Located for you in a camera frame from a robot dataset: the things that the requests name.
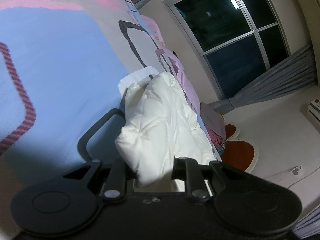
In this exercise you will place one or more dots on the red and white headboard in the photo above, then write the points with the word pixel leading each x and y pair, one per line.
pixel 237 152

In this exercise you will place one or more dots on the sliding glass window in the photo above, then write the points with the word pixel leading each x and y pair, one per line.
pixel 225 17

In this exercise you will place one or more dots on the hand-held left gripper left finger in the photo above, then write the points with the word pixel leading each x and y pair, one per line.
pixel 116 177

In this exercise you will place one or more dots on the white wall socket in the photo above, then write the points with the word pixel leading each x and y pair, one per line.
pixel 297 170

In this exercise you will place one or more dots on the white puffer jacket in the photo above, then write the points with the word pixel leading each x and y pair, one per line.
pixel 155 130

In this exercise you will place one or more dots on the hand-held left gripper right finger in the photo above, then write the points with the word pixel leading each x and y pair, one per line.
pixel 196 180

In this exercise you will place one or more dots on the patterned bed sheet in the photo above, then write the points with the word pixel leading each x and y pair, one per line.
pixel 62 67

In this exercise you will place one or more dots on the pile of folded clothes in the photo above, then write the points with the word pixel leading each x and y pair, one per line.
pixel 212 122

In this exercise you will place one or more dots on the pink pillow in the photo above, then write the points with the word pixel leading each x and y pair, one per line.
pixel 185 80

